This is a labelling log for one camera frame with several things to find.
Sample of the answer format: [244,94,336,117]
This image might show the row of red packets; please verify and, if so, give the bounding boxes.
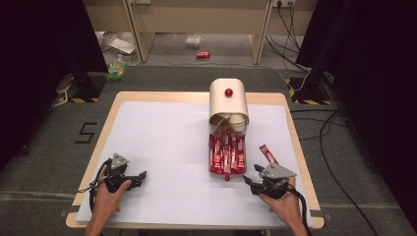
[209,132,247,175]

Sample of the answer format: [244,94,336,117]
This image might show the person's right hand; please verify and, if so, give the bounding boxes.
[258,177,305,224]

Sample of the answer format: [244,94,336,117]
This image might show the clear drawer with red knob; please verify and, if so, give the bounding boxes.
[209,126,247,136]

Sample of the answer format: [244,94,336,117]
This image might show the brown paper cup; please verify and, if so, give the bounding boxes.
[209,112,231,128]

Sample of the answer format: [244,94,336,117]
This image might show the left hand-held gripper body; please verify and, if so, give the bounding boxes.
[103,152,134,194]

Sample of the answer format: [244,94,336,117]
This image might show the white roll-top storage box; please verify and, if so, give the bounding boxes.
[208,77,251,136]

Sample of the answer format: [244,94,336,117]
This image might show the light wooden desk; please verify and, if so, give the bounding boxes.
[83,0,319,66]

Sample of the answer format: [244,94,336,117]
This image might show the white paper cup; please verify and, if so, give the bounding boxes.
[229,112,248,133]

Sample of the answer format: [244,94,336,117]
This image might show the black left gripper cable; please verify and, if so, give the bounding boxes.
[77,158,114,213]

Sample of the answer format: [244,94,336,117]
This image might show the white wall socket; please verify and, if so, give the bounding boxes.
[271,0,296,9]

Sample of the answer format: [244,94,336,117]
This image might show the red snack packets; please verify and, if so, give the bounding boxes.
[208,130,248,183]

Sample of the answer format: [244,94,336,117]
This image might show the black stand base striped tape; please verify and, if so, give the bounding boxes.
[53,72,106,104]
[284,76,334,106]

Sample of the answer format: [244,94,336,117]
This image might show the long black floor cable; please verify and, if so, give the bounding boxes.
[289,107,382,236]

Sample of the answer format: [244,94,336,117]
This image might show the white paper sheet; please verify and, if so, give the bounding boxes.
[75,100,315,228]

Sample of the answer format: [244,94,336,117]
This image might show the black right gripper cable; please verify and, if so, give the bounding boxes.
[287,189,313,236]

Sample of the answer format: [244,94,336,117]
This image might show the person's left hand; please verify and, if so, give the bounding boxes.
[92,165,133,219]

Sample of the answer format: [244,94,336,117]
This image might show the clear plastic bag with papers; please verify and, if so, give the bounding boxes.
[94,30,141,67]

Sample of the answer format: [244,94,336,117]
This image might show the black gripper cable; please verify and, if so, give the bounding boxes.
[77,158,114,213]
[287,189,313,236]

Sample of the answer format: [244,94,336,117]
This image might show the black curtain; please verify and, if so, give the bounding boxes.
[295,0,417,232]
[0,0,109,172]

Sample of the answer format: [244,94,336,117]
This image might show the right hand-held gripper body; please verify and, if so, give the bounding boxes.
[257,162,298,201]

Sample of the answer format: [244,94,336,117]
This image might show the black cables from wall socket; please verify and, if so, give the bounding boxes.
[265,2,311,74]

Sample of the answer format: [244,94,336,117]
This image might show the green snack bag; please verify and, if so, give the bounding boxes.
[104,61,129,83]

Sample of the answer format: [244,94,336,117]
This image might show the white power strip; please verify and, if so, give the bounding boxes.
[184,34,204,49]

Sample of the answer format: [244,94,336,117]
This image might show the single red stick sachet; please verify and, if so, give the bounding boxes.
[259,144,280,165]

